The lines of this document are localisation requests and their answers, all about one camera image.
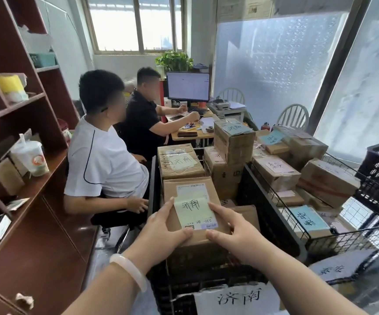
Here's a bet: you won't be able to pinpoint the clear-taped brown cardboard box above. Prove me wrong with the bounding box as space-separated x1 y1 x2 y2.
213 118 256 166

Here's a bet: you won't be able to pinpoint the small white paper slip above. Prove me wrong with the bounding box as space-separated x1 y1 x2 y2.
5 197 30 212

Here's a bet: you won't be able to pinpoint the yellow packet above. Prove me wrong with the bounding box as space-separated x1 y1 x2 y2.
0 72 30 104

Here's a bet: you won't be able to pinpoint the pasted newspaper sheets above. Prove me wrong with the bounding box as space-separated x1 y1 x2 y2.
215 0 354 23

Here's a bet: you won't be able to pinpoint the box with orange stripe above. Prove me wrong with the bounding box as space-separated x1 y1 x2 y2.
298 157 361 209

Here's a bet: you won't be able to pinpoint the white wooden chair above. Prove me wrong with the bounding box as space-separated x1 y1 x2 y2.
276 104 310 132
216 87 246 105

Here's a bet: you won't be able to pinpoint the person's left hand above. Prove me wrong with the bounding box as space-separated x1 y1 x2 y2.
123 197 193 276

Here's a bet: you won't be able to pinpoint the black wire basket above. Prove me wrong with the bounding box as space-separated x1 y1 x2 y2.
247 150 379 286

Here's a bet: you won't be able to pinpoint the red-lidded jar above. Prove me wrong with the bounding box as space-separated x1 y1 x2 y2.
58 118 74 145

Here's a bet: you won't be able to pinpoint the computer monitor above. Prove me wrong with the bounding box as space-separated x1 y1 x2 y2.
165 71 211 107

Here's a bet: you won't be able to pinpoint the small cardboard box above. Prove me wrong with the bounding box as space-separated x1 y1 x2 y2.
0 157 26 196

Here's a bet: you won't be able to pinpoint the plastic drink cup in bag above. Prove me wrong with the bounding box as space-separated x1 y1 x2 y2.
12 133 50 178

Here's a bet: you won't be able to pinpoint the red cabinet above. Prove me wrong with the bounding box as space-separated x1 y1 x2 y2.
158 80 167 123

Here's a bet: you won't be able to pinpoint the dark green cloth bag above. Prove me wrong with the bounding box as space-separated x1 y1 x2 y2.
243 109 259 130

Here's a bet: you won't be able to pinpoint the box with white label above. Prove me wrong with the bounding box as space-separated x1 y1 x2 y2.
296 186 342 215

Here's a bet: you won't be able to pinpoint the white-taped brown cardboard box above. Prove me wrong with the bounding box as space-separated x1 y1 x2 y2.
157 143 206 180

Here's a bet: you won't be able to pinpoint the tall cardboard box pink label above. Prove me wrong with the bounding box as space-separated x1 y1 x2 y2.
252 142 269 158

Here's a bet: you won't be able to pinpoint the yellow-taped brown cardboard box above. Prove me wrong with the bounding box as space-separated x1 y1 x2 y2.
221 199 261 232

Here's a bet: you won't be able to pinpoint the window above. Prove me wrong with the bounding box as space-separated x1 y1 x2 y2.
81 0 187 56

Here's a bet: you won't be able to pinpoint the person's right forearm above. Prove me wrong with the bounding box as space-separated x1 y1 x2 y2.
260 245 370 315

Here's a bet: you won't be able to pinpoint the brown wooden shelf unit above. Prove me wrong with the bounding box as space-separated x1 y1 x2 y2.
0 0 100 315

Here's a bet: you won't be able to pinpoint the wooden office desk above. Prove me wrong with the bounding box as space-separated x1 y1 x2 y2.
165 109 216 141

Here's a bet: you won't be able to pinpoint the frosted glass partition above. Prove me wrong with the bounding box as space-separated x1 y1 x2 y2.
212 0 379 165

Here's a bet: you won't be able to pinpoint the white printer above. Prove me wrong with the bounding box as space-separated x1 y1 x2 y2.
207 98 246 123

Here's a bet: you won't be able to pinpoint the box with green note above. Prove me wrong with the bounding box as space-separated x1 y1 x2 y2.
162 176 231 247

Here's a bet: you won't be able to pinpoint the green potted plant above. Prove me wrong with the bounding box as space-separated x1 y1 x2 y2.
155 50 194 73

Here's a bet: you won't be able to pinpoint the person's right hand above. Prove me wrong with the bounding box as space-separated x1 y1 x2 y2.
206 202 275 270

